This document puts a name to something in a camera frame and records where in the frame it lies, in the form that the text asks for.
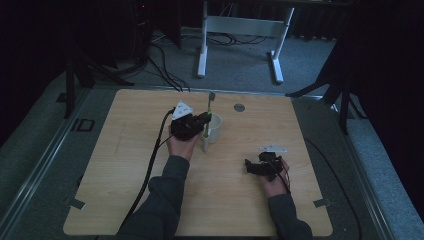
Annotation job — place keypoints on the black computer tower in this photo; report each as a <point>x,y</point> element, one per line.
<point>141,30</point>

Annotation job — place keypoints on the white metal desk frame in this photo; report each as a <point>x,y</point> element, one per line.
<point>243,26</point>

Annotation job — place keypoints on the person's right hand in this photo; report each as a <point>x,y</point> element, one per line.
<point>276,186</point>

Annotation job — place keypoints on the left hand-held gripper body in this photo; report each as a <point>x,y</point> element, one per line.
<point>183,125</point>

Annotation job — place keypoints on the green toothbrush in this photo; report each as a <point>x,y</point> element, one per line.
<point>209,110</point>

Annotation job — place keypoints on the person's left hand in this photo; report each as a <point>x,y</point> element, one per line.
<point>183,148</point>

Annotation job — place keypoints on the grey tape piece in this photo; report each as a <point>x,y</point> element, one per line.
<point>76,203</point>
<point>322,202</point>

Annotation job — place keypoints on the metal floor rail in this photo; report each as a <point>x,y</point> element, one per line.
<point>363,186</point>
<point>40,163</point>

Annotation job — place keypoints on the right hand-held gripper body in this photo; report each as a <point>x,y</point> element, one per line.
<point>270,161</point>

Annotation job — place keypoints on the white cup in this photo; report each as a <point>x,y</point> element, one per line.
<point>213,130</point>

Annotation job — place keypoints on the black tripod stand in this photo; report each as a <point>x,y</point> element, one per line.
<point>71,83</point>
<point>341,100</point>

